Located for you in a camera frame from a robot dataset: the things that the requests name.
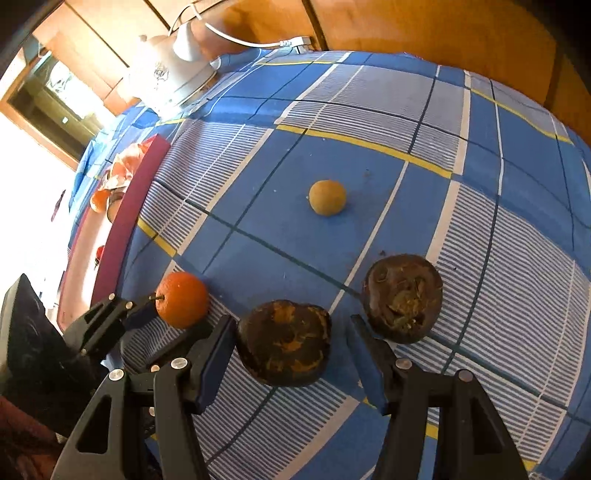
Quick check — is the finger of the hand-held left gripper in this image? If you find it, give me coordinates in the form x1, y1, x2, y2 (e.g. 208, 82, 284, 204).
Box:
139, 323, 209, 372
64, 294, 161, 357

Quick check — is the white tray with maroon rim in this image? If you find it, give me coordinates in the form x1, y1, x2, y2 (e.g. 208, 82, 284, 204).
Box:
59, 134, 172, 325

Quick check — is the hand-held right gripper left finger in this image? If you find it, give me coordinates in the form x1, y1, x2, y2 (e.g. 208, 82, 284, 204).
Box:
51, 315, 238, 480

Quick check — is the wooden framed window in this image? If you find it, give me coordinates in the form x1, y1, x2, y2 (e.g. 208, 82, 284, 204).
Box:
0, 41, 118, 172

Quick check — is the white power plug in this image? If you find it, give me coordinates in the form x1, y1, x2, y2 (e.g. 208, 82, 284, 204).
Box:
276, 35, 315, 53

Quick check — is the orange and white wrapper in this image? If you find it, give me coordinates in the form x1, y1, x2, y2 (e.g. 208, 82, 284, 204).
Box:
100, 141, 153, 191

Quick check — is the wooden cabinet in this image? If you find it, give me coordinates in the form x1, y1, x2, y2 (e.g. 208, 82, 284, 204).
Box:
32, 0, 591, 148

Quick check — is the small yellow round fruit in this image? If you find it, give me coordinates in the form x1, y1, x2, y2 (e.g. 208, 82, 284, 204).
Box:
308, 180, 347, 217

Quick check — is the white power cable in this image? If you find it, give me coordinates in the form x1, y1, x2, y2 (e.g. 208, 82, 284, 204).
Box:
168, 0, 296, 49

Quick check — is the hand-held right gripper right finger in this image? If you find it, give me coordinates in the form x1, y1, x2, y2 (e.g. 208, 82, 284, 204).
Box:
350, 315, 530, 480

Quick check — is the blue plaid tablecloth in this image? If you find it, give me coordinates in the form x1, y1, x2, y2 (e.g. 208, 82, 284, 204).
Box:
69, 50, 591, 480

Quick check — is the white electric kettle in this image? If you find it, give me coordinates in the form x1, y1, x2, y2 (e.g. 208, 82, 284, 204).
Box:
122, 21, 223, 119

